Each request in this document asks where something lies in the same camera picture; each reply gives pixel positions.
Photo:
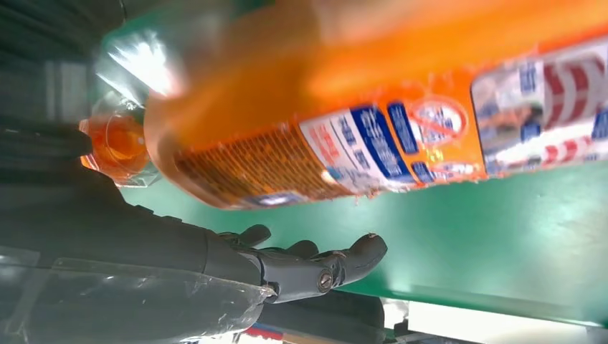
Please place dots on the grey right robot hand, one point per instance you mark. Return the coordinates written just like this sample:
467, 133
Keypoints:
119, 247

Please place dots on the black carry case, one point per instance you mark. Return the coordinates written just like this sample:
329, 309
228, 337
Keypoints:
332, 318

